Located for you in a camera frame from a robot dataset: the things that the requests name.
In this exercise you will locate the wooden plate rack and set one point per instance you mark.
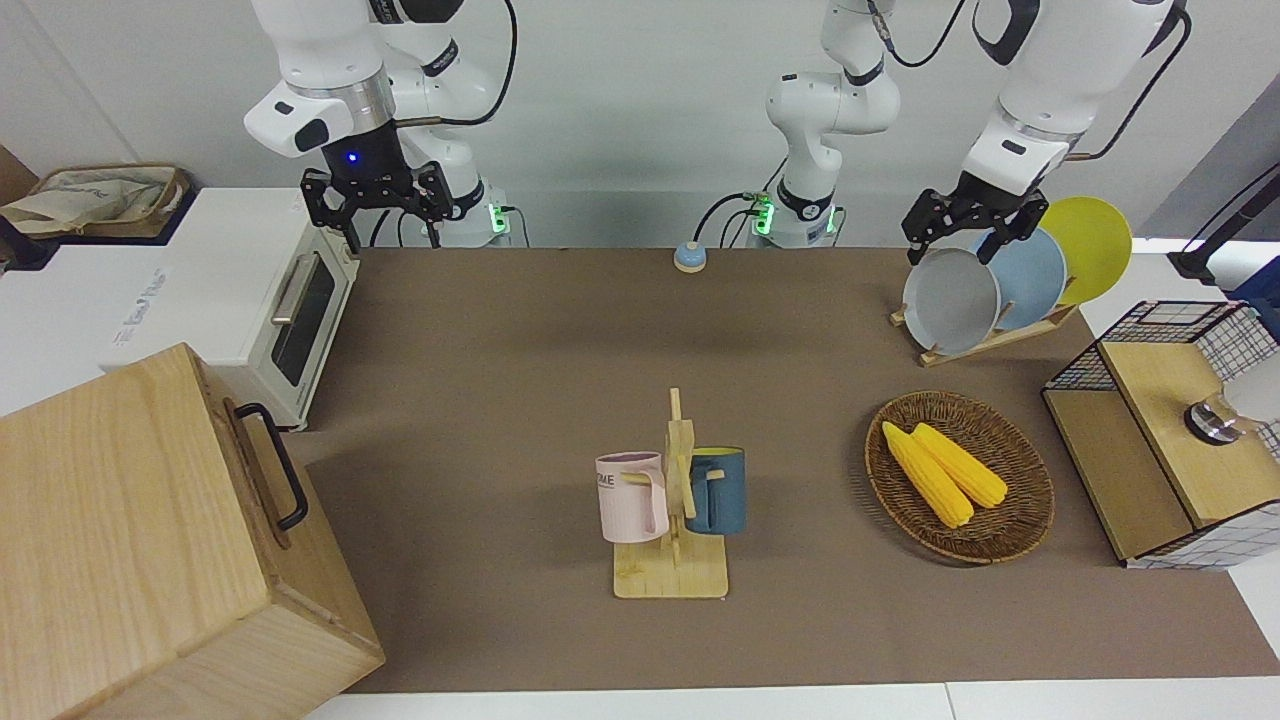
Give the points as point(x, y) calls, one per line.
point(990, 345)

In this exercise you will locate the grey plate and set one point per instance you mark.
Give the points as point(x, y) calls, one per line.
point(950, 305)

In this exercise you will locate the beige cloth bag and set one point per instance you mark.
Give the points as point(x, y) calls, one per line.
point(90, 200)

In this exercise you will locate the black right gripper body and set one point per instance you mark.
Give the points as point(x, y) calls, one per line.
point(362, 160)

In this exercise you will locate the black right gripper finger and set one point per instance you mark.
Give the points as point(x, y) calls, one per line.
point(438, 195)
point(322, 200)

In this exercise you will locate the dark blue mug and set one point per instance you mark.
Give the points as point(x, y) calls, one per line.
point(725, 495)

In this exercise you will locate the wooden mug rack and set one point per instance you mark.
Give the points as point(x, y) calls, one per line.
point(670, 580)

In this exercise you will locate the white cylindrical grinder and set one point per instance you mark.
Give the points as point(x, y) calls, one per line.
point(1240, 405)

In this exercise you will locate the light wooden cabinet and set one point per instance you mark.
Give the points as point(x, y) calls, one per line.
point(120, 520)

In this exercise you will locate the blue service bell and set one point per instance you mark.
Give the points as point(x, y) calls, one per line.
point(690, 258)

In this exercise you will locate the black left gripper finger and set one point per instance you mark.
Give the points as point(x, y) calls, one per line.
point(1020, 228)
point(928, 220)

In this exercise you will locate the brown wicker basket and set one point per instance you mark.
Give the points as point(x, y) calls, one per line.
point(1010, 530)

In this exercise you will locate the brown table mat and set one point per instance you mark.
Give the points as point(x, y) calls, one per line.
point(500, 350)

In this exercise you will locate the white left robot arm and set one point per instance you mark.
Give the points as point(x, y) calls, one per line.
point(830, 110)

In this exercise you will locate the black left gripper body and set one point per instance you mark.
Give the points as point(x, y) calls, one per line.
point(985, 205)

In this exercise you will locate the yellow corn cob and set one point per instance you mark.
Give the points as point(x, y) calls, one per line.
point(970, 470)
point(935, 485)

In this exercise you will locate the light blue plate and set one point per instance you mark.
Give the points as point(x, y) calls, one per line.
point(1035, 280)

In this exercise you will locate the pink mug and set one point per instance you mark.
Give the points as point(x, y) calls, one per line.
point(630, 500)

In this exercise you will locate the blue object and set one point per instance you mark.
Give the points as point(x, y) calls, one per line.
point(1262, 295)

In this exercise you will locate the yellow plate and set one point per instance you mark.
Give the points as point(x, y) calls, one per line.
point(1095, 245)

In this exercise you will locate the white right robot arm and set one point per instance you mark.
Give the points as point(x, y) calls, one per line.
point(320, 50)

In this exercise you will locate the white toaster oven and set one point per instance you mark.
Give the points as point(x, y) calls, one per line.
point(230, 270)

